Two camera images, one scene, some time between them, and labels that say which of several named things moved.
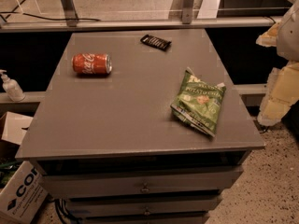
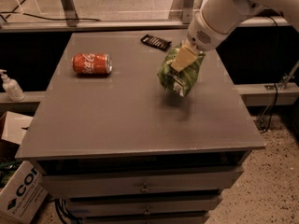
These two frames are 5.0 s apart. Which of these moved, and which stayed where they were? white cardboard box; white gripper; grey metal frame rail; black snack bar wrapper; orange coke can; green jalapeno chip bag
Moved: white gripper; green jalapeno chip bag
Stayed: white cardboard box; black snack bar wrapper; orange coke can; grey metal frame rail
